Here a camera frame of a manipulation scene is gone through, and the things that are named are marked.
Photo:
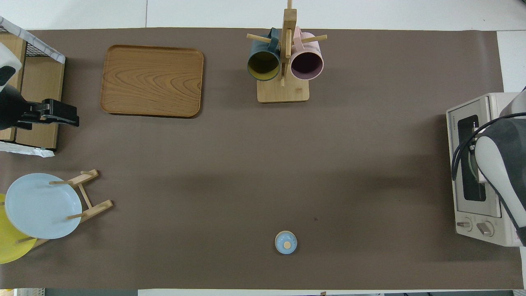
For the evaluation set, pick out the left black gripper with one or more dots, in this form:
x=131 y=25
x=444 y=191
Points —
x=61 y=112

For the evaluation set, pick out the pale green plate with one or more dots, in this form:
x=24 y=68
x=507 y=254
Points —
x=473 y=168

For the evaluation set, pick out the beige toaster oven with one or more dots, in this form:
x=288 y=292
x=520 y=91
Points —
x=493 y=102

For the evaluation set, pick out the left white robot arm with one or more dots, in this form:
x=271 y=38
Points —
x=8 y=107

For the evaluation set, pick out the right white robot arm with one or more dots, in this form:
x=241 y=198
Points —
x=505 y=164

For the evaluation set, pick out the small beige oven knob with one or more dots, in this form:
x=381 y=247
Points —
x=464 y=224

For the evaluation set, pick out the wooden serving tray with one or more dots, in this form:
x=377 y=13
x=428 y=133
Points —
x=152 y=82

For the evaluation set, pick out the light blue plate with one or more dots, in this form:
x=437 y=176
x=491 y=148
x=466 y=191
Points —
x=41 y=207

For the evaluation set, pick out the wooden plate rack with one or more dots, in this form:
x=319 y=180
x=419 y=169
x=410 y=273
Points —
x=96 y=209

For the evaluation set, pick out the yellow plate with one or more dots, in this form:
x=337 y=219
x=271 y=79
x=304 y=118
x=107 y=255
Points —
x=10 y=248

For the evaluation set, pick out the brown table mat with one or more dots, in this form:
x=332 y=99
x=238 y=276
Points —
x=246 y=185

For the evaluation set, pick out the dark blue mug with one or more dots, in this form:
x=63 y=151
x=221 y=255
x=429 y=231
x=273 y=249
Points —
x=263 y=68

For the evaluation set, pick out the wooden mug rack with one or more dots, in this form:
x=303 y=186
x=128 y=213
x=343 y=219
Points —
x=283 y=92

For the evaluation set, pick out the small blue lidded jar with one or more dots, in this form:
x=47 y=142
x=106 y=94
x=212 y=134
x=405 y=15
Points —
x=285 y=242

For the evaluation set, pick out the pink mug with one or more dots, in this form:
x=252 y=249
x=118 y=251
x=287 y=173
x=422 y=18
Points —
x=314 y=47

